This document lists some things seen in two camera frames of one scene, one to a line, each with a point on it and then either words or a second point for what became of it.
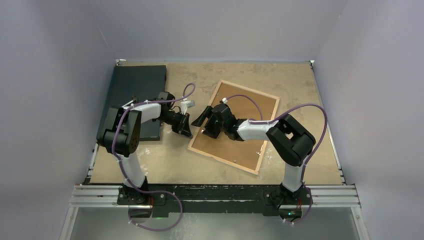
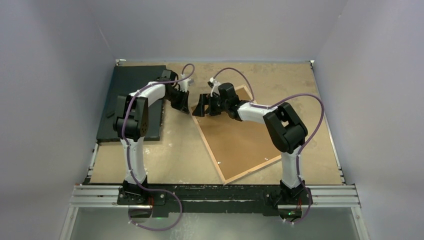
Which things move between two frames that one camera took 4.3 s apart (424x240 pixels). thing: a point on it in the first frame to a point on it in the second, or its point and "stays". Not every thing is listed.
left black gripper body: [177, 121] to [177, 99]
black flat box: [133, 84] stays
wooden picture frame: [221, 159] to [244, 95]
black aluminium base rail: [274, 199] stays
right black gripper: [209, 131] to [206, 99]
